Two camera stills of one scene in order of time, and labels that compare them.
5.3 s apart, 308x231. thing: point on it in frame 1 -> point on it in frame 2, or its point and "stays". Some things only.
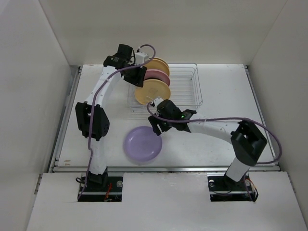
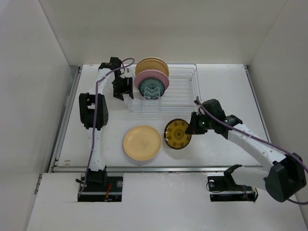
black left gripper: [137, 80] -> [127, 88]
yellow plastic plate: [152, 89] -> [142, 143]
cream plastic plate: [160, 59] stays
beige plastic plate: [156, 64] stays
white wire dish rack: [186, 90] stays
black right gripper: [154, 122] -> [193, 128]
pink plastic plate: [155, 74] stays
